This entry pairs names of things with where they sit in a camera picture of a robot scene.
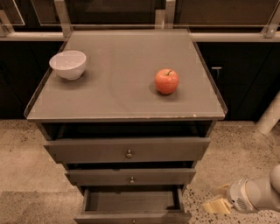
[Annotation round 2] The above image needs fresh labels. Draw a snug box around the grey drawer cabinet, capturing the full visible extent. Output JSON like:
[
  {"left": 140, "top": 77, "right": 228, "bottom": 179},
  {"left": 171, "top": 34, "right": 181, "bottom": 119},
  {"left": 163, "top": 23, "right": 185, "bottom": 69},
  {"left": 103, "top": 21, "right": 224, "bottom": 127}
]
[{"left": 24, "top": 28, "right": 228, "bottom": 224}]

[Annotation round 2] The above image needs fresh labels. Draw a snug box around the white ceramic bowl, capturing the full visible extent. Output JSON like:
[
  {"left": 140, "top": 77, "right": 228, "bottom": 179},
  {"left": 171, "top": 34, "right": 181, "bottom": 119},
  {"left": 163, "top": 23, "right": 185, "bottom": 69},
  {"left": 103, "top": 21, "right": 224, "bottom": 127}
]
[{"left": 49, "top": 51, "right": 87, "bottom": 81}]

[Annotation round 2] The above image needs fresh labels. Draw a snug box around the white cylindrical post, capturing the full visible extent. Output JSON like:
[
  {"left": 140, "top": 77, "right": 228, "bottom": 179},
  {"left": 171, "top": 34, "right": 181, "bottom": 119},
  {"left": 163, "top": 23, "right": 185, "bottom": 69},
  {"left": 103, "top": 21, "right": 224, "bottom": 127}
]
[{"left": 255, "top": 91, "right": 280, "bottom": 134}]

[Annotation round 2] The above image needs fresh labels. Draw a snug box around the small cabinet door handle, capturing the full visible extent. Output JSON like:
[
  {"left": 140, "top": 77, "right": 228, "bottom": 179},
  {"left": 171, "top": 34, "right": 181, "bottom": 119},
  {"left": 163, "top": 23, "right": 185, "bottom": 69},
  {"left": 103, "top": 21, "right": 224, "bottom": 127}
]
[{"left": 212, "top": 66, "right": 222, "bottom": 79}]

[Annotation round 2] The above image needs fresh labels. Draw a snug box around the metal railing frame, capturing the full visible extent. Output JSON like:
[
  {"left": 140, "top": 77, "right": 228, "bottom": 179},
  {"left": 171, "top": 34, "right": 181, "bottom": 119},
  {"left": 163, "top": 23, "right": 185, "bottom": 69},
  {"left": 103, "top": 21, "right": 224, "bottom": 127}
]
[{"left": 0, "top": 0, "right": 280, "bottom": 42}]

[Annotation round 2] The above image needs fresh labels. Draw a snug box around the grey drawer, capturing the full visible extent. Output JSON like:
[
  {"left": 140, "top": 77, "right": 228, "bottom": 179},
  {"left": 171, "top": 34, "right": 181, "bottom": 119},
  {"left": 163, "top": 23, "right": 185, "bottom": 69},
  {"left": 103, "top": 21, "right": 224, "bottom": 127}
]
[
  {"left": 45, "top": 137, "right": 210, "bottom": 164},
  {"left": 74, "top": 185, "right": 192, "bottom": 224},
  {"left": 66, "top": 168, "right": 196, "bottom": 186}
]

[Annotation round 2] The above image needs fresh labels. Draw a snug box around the red apple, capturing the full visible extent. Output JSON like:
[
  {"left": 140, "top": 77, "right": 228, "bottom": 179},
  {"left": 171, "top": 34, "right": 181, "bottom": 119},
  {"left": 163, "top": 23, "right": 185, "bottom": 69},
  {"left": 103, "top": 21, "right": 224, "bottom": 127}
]
[{"left": 154, "top": 68, "right": 179, "bottom": 95}]

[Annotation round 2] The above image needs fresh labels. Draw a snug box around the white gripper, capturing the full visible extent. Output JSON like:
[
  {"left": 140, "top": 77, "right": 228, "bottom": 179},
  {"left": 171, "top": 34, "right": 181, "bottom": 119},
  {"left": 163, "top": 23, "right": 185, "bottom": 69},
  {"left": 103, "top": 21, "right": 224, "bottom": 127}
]
[{"left": 202, "top": 179, "right": 256, "bottom": 214}]

